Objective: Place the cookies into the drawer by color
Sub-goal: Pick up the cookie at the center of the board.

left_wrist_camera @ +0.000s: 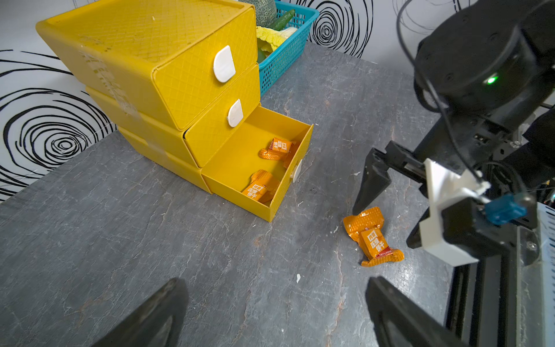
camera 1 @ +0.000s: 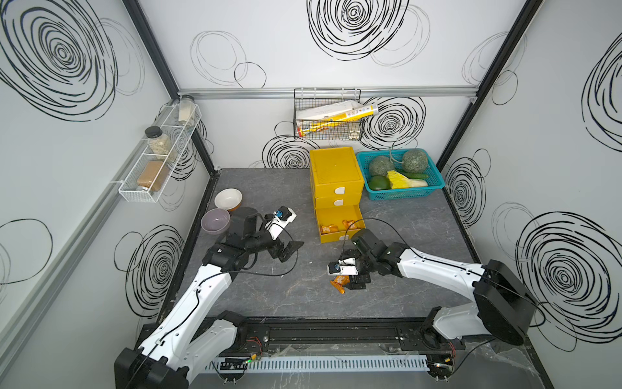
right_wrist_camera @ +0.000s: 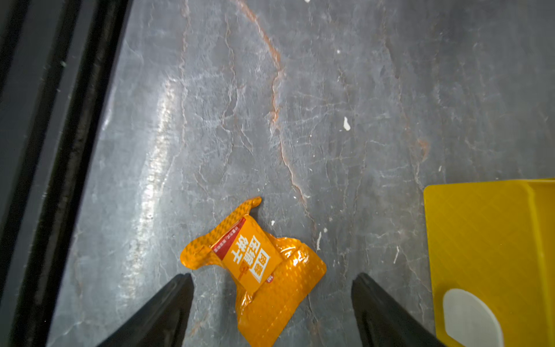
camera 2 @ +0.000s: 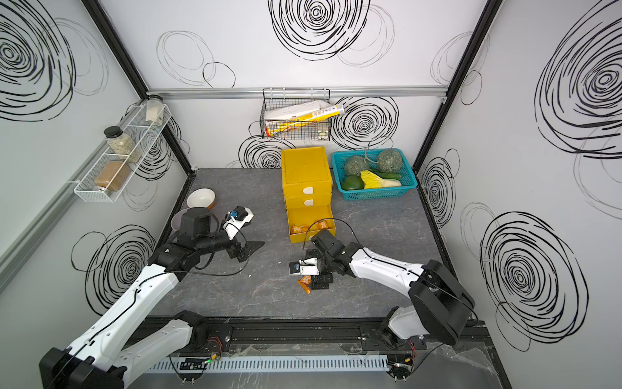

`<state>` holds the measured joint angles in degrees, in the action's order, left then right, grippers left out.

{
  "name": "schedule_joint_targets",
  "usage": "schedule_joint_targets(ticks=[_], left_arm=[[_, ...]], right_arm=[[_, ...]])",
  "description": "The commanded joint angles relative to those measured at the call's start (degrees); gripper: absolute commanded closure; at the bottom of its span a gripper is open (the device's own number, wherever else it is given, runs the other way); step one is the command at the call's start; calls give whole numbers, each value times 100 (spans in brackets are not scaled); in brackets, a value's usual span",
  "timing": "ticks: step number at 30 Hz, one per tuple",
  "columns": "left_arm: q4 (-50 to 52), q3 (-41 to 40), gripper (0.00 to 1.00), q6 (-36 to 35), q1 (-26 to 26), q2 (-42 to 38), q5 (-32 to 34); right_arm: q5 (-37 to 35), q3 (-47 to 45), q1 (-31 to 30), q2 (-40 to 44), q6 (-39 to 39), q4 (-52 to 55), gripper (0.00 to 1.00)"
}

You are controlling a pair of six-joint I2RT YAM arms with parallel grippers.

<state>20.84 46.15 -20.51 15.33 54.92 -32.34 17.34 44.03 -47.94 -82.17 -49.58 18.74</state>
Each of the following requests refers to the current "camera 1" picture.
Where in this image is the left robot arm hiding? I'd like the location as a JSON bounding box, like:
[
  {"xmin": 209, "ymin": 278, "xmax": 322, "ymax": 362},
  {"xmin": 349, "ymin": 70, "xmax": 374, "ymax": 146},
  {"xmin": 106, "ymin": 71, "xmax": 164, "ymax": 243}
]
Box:
[{"xmin": 114, "ymin": 206, "xmax": 303, "ymax": 388}]

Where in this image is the white orange bowl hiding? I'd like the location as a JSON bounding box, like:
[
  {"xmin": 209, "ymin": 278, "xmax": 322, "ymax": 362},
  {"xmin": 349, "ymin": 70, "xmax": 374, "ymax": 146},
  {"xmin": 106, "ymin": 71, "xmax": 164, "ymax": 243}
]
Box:
[{"xmin": 214, "ymin": 188, "xmax": 243, "ymax": 212}]

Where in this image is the brown block container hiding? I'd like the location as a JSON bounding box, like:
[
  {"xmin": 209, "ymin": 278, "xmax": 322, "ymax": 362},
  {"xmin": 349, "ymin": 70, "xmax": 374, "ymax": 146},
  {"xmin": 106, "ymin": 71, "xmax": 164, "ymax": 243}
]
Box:
[{"xmin": 136, "ymin": 160, "xmax": 169, "ymax": 192}]

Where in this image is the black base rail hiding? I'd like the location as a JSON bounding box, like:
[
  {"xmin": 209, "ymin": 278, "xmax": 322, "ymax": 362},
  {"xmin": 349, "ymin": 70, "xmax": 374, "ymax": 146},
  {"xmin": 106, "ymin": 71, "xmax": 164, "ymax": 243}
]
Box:
[{"xmin": 138, "ymin": 315, "xmax": 531, "ymax": 356}]

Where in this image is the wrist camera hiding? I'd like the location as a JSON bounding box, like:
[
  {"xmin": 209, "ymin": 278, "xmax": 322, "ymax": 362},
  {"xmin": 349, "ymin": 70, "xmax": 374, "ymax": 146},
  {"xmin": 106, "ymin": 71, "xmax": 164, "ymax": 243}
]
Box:
[
  {"xmin": 264, "ymin": 206, "xmax": 296, "ymax": 241},
  {"xmin": 327, "ymin": 258, "xmax": 359, "ymax": 276}
]

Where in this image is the black wire wall basket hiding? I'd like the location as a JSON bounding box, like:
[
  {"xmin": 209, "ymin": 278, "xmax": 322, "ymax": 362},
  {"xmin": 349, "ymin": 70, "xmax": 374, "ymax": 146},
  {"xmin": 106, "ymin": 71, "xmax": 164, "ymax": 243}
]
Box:
[{"xmin": 293, "ymin": 88, "xmax": 362, "ymax": 140}]

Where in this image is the teal plastic basket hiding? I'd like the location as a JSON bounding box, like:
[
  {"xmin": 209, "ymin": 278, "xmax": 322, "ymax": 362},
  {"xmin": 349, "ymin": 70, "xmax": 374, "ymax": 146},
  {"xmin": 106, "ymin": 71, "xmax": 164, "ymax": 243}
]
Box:
[{"xmin": 356, "ymin": 148, "xmax": 445, "ymax": 201}]

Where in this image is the right netted melon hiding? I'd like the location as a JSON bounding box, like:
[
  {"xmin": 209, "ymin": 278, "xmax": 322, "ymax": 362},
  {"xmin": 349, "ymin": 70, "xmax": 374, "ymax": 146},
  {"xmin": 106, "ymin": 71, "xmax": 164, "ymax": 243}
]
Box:
[{"xmin": 402, "ymin": 148, "xmax": 429, "ymax": 173}]

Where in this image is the left netted melon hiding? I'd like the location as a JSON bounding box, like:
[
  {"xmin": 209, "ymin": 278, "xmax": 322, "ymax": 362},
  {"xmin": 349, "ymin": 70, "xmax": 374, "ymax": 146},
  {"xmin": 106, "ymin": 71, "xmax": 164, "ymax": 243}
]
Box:
[{"xmin": 369, "ymin": 156, "xmax": 395, "ymax": 177}]

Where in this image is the green avocado toy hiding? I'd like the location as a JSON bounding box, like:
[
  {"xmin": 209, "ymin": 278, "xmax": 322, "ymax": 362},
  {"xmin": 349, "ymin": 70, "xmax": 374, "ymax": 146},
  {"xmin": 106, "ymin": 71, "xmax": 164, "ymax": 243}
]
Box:
[{"xmin": 368, "ymin": 175, "xmax": 391, "ymax": 191}]

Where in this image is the netted melon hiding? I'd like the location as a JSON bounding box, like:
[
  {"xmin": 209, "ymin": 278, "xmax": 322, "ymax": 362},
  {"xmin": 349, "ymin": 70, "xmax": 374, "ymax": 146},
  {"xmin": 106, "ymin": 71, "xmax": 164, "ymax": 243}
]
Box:
[
  {"xmin": 402, "ymin": 148, "xmax": 429, "ymax": 173},
  {"xmin": 369, "ymin": 156, "xmax": 395, "ymax": 177}
]

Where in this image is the spice jar black lid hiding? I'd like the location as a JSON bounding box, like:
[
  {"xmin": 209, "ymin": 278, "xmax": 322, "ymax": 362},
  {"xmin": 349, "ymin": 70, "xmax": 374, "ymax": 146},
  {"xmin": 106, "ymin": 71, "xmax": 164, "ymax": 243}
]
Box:
[{"xmin": 144, "ymin": 126, "xmax": 177, "ymax": 163}]

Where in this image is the white slotted cable duct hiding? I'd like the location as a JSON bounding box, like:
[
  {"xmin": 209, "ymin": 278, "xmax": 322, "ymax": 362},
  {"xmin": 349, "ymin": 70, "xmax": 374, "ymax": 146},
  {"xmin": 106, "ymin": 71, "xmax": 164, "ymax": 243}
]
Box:
[{"xmin": 206, "ymin": 355, "xmax": 429, "ymax": 374}]

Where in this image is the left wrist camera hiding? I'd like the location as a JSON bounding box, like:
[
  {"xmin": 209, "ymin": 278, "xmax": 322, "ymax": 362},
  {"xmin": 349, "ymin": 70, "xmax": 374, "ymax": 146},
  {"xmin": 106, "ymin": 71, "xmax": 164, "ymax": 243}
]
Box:
[{"xmin": 264, "ymin": 206, "xmax": 296, "ymax": 241}]

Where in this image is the green cucumber toy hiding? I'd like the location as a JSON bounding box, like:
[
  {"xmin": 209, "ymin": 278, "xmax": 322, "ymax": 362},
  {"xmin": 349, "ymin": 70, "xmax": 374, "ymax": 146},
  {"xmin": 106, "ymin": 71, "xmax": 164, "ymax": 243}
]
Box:
[{"xmin": 396, "ymin": 169, "xmax": 429, "ymax": 180}]

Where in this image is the purple bowl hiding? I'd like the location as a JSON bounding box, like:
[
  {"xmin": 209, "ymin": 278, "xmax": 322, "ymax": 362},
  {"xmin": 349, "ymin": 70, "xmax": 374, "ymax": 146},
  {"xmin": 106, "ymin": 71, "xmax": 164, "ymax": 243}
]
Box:
[{"xmin": 200, "ymin": 208, "xmax": 231, "ymax": 235}]

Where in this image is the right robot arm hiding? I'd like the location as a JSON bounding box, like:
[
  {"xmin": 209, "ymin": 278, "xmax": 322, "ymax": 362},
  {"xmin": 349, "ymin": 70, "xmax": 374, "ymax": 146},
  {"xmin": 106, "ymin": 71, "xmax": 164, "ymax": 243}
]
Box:
[{"xmin": 327, "ymin": 229, "xmax": 538, "ymax": 345}]

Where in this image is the yellow white box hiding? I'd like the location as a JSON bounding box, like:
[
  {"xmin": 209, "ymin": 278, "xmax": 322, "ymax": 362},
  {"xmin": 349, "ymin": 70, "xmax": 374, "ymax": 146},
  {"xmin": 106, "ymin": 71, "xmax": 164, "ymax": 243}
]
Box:
[{"xmin": 295, "ymin": 100, "xmax": 379, "ymax": 137}]

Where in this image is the white wire wall shelf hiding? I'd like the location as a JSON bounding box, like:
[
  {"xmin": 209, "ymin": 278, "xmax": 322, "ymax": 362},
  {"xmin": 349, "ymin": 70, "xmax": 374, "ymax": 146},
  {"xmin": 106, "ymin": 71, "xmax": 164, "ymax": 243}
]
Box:
[{"xmin": 118, "ymin": 97, "xmax": 202, "ymax": 207}]

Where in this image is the yellow plastic drawer cabinet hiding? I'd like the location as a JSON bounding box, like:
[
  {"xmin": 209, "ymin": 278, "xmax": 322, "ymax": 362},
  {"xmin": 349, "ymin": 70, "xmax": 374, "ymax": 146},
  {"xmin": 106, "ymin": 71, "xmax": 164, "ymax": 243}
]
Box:
[{"xmin": 309, "ymin": 147, "xmax": 365, "ymax": 244}]

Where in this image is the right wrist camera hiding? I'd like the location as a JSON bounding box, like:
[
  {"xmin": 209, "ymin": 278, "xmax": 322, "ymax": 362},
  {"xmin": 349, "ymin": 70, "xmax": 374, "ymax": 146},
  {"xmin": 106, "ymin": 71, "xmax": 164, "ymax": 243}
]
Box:
[{"xmin": 327, "ymin": 258, "xmax": 359, "ymax": 276}]

